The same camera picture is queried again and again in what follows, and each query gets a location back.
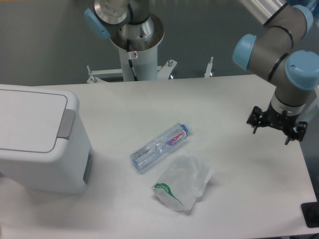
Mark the blue plastic bag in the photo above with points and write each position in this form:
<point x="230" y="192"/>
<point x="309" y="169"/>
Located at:
<point x="312" y="5"/>

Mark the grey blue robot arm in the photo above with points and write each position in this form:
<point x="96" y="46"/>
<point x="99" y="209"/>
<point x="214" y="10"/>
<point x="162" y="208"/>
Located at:
<point x="271" y="57"/>

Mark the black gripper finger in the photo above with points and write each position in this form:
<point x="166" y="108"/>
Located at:
<point x="296" y="132"/>
<point x="255" y="119"/>

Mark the white frame at right edge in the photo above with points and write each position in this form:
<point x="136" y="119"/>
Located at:
<point x="311" y="108"/>

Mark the white push-lid trash can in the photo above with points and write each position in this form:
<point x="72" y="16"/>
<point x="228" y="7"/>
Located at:
<point x="43" y="142"/>

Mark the black clamp at table edge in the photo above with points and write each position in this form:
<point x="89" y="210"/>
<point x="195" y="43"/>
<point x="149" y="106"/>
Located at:
<point x="310" y="212"/>

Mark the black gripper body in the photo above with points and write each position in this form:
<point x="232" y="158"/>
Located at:
<point x="277" y="120"/>

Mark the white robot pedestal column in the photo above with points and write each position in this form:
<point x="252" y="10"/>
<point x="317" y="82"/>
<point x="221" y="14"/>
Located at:
<point x="140" y="40"/>

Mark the crumpled clear plastic bag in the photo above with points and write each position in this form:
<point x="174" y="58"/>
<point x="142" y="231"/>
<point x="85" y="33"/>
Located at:
<point x="182" y="183"/>

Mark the clear plastic water bottle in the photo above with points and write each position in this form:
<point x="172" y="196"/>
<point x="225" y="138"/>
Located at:
<point x="148" y="154"/>

